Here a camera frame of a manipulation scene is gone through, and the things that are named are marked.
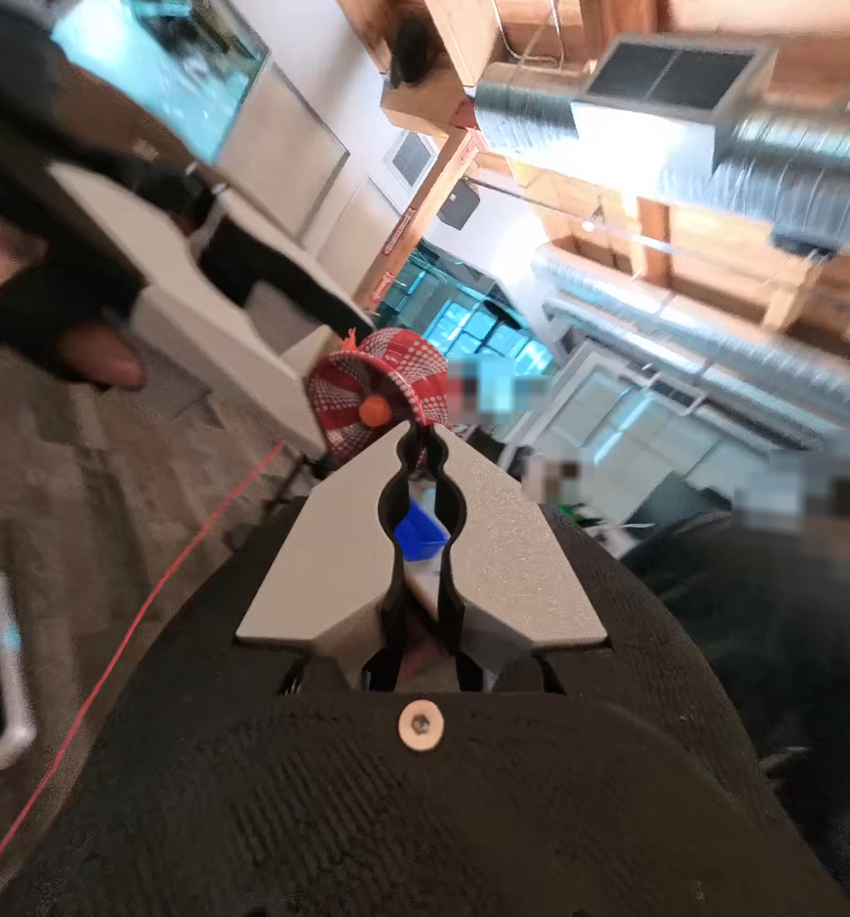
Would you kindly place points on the large blue parts bin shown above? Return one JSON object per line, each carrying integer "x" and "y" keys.
{"x": 422, "y": 535}

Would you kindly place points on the wooden post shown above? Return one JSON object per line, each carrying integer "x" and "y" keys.
{"x": 425, "y": 215}

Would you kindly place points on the person's left hand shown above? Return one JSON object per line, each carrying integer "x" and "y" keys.
{"x": 52, "y": 330}

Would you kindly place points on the white door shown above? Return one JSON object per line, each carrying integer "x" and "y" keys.
{"x": 353, "y": 229}
{"x": 282, "y": 151}

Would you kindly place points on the black wall speaker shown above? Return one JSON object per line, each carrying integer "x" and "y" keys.
{"x": 458, "y": 204}

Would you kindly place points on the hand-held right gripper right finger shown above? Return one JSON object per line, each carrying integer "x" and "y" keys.
{"x": 525, "y": 573}

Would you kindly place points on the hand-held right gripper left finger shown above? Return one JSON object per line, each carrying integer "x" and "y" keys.
{"x": 325, "y": 573}

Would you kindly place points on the red white yo-yo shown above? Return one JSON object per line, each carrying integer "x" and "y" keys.
{"x": 375, "y": 394}

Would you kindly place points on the silver spiral air duct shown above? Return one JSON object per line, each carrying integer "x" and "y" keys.
{"x": 712, "y": 337}

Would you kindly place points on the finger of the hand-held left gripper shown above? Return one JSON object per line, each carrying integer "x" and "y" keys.
{"x": 153, "y": 272}
{"x": 282, "y": 251}

